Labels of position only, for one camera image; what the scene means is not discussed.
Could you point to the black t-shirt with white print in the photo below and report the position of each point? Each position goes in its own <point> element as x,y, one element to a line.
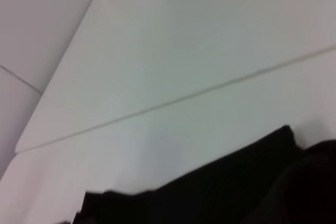
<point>223,187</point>

